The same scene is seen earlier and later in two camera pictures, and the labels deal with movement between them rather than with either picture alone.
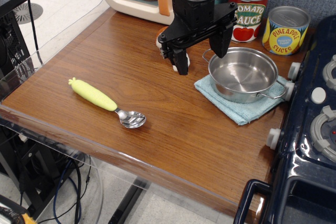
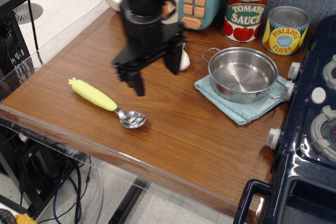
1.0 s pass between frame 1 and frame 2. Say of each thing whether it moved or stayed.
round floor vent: stayed
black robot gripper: moved
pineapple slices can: stayed
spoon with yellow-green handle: stayed
